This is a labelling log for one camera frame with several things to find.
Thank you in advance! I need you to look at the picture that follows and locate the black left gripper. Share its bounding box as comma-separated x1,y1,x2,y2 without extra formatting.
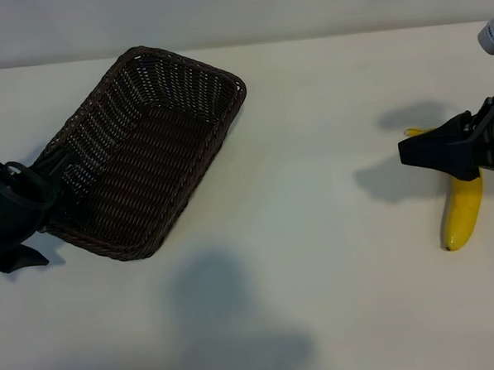
0,147,86,274

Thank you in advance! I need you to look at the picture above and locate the yellow banana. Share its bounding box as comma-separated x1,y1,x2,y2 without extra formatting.
403,123,487,255

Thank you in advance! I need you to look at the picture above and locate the dark brown wicker basket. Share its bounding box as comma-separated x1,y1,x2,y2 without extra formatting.
26,39,257,267

